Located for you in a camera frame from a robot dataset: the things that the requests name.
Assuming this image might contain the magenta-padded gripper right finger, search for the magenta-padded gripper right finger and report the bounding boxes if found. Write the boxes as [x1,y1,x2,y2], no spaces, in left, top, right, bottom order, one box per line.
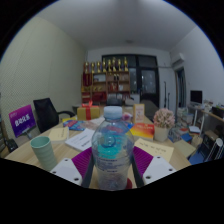
[131,145,177,189]

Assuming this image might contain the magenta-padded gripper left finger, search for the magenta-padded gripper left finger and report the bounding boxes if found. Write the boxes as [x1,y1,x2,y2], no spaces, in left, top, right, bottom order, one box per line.
[49,147,95,189]

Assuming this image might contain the clear plastic water bottle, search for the clear plastic water bottle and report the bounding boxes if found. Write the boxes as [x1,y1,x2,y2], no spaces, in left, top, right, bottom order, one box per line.
[91,105,135,191]

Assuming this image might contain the beige paper envelope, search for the beige paper envelope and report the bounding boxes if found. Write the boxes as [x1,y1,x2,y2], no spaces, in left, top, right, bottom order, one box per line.
[133,138,175,163]

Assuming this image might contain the flat round red coaster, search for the flat round red coaster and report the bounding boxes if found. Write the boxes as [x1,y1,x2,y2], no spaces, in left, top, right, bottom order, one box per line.
[125,177,134,190]

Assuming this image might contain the orange red book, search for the orange red book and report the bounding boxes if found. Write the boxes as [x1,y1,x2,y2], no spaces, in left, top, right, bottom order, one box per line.
[129,122,155,140]

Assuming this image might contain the pale yellow notebook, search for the pale yellow notebook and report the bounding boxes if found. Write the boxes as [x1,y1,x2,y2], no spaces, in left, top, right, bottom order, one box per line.
[48,126,70,144]

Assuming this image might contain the blue brochure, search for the blue brochure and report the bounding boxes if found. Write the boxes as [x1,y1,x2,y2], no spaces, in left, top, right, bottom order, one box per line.
[63,119,86,132]

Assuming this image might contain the mint green ribbed cup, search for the mint green ribbed cup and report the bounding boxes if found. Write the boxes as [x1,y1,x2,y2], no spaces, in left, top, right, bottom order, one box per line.
[29,135,58,172]

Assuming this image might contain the low wooden side table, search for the low wooden side table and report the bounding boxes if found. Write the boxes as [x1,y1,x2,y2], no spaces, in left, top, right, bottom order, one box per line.
[173,139,198,159]

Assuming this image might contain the pink flowers in white pot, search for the pink flowers in white pot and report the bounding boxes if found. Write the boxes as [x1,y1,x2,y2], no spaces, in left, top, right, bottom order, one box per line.
[152,108,176,143]

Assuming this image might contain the orange standing card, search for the orange standing card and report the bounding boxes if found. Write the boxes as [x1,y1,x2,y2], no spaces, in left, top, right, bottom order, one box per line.
[132,103,146,125]

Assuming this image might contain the yellow gift box red ribbon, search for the yellow gift box red ribbon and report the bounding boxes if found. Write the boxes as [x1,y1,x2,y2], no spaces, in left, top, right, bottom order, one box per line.
[76,101,101,121]

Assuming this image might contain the grey armchair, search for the grey armchair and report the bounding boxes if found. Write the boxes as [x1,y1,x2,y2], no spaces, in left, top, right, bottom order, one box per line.
[141,99,160,122]

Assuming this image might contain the stack of books on floor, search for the stack of books on floor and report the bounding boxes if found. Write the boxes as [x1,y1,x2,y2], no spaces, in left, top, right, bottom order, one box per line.
[176,106,194,134]

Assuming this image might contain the black office chair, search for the black office chair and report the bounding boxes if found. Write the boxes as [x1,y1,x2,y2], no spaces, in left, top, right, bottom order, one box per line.
[33,97,76,134]

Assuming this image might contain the purple sign board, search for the purple sign board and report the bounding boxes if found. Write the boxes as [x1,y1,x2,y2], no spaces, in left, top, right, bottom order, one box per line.
[8,104,37,138]

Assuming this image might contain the white round stool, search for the white round stool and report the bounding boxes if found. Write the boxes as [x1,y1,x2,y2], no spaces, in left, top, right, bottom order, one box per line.
[206,137,224,161]

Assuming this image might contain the wooden shelf unit with trophies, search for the wooden shelf unit with trophies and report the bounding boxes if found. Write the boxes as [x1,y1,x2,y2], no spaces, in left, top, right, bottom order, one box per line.
[81,57,131,104]

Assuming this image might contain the black computer monitor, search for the black computer monitor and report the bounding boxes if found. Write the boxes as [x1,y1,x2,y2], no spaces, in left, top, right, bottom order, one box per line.
[189,89,204,106]

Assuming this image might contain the long wooden side desk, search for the long wooden side desk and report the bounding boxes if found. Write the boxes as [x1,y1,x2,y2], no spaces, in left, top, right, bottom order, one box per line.
[187,103,224,158]

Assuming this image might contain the white wall air conditioner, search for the white wall air conditioner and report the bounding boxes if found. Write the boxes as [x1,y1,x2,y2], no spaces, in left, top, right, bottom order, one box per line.
[171,52,186,70]

